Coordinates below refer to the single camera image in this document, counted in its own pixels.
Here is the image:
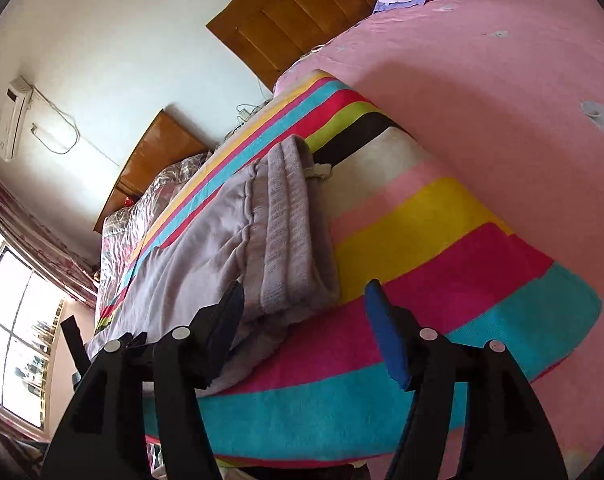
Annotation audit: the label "white air conditioner pipe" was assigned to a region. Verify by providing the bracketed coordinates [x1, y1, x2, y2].
[32, 85, 121, 167]

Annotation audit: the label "panelled wooden headboard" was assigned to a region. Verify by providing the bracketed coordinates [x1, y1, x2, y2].
[205, 0, 383, 91]

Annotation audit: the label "pink floral quilt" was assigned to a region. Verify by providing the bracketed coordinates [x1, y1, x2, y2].
[98, 151, 214, 311]

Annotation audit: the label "lilac pants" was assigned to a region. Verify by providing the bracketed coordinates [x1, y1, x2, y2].
[86, 134, 342, 396]

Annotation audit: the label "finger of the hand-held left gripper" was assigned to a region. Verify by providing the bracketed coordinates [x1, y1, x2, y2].
[61, 316, 91, 362]

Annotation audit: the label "red patterned curtain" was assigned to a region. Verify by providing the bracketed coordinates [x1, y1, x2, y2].
[0, 167, 99, 308]

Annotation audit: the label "barred window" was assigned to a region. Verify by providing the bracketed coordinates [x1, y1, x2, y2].
[0, 220, 68, 428]

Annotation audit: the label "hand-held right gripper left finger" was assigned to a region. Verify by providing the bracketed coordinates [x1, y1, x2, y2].
[41, 280, 246, 480]

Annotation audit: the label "pink bed sheet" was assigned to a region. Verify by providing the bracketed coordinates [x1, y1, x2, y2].
[274, 0, 604, 480]

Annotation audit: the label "white air conditioner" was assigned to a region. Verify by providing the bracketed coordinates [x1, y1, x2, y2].
[0, 76, 34, 162]

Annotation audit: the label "colourful striped blanket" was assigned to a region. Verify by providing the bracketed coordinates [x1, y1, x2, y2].
[94, 71, 604, 468]

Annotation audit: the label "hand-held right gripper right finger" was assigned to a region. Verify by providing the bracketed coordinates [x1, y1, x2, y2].
[364, 279, 569, 480]

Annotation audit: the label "plain wooden headboard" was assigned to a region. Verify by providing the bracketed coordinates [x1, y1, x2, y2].
[93, 108, 213, 233]

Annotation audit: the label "black air conditioner cable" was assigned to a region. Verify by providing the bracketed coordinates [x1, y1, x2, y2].
[30, 110, 80, 155]

